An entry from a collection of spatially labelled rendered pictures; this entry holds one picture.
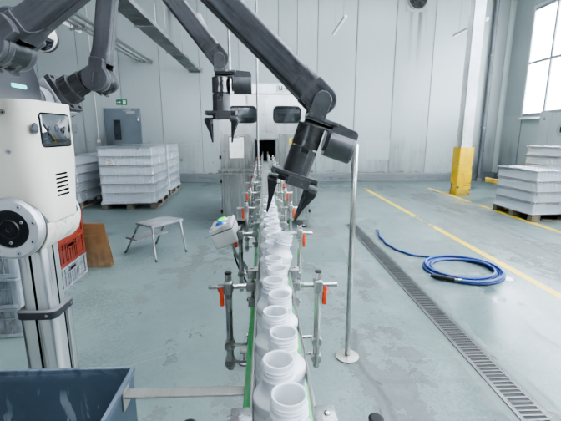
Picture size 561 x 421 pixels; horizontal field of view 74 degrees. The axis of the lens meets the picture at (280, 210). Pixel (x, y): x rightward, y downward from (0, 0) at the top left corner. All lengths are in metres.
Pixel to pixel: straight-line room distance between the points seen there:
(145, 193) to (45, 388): 6.60
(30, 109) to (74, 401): 0.66
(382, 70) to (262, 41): 10.90
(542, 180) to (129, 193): 7.08
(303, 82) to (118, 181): 6.92
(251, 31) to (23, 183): 0.65
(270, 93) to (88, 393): 4.92
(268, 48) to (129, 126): 10.87
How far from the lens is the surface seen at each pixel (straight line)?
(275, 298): 0.60
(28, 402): 1.00
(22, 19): 0.91
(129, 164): 7.46
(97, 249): 4.40
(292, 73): 0.77
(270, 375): 0.45
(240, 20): 0.80
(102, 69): 1.30
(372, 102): 11.48
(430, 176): 12.13
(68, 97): 1.36
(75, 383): 0.94
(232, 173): 5.56
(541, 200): 7.32
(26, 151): 1.07
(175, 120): 11.29
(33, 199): 1.10
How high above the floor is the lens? 1.42
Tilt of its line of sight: 12 degrees down
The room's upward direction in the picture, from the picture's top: straight up
